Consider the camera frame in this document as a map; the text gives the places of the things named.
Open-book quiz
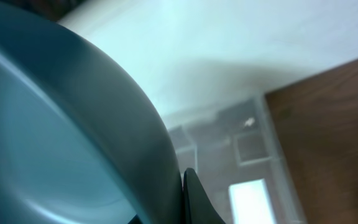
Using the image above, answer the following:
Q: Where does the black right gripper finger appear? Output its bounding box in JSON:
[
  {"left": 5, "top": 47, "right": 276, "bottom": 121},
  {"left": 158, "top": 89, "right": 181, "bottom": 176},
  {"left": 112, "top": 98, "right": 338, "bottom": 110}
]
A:
[{"left": 183, "top": 168, "right": 225, "bottom": 224}]

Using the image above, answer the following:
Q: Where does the clear plastic storage bin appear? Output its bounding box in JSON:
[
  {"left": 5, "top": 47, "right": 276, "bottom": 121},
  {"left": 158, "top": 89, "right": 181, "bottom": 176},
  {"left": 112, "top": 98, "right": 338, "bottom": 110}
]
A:
[{"left": 168, "top": 96, "right": 307, "bottom": 223}]

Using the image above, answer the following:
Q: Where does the white label in bin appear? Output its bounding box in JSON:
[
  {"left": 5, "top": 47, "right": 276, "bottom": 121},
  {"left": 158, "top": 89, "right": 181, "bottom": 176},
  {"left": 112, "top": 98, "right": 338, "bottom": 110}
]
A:
[{"left": 229, "top": 179, "right": 277, "bottom": 224}]

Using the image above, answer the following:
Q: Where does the dark blue large bowl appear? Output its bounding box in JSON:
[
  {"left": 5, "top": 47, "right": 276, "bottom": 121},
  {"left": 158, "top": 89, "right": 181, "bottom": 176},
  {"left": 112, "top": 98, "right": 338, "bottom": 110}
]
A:
[{"left": 0, "top": 2, "right": 184, "bottom": 223}]

